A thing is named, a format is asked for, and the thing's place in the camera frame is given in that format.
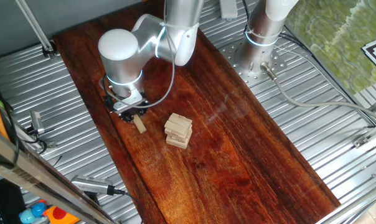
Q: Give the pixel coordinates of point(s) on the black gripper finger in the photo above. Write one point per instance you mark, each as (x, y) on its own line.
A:
(136, 115)
(125, 118)

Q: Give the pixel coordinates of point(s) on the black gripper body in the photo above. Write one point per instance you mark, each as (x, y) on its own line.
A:
(130, 113)

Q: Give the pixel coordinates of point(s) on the light wooden Jenga block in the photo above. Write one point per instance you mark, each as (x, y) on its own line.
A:
(139, 124)
(178, 140)
(168, 132)
(188, 132)
(188, 141)
(175, 127)
(180, 119)
(178, 136)
(176, 144)

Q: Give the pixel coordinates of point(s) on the black pole clamp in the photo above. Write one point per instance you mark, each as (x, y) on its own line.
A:
(49, 51)

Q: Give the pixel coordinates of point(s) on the reddish brown wooden board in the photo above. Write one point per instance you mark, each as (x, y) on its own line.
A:
(237, 155)

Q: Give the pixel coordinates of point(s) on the orange emergency stop box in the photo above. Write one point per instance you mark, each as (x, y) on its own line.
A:
(58, 214)

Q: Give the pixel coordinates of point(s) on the blue plastic toy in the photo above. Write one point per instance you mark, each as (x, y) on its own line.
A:
(38, 210)

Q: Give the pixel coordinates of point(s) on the silver support pole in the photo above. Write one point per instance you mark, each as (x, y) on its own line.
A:
(32, 21)

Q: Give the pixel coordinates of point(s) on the black device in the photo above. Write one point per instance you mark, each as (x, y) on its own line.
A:
(10, 199)

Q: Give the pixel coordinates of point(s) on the white power strip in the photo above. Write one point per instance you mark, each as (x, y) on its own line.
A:
(229, 9)

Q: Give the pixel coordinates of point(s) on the green marbled panel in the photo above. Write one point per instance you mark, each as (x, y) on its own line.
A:
(331, 31)

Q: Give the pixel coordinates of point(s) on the silver camera mounting bracket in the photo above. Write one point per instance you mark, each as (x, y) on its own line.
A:
(129, 102)

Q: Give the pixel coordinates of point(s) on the silver depth camera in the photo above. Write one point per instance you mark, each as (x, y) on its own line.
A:
(37, 121)
(91, 184)

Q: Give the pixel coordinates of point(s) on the metal frame beam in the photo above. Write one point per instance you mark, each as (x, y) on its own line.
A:
(35, 177)

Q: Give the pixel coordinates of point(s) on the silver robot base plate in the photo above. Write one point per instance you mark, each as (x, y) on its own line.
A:
(252, 79)

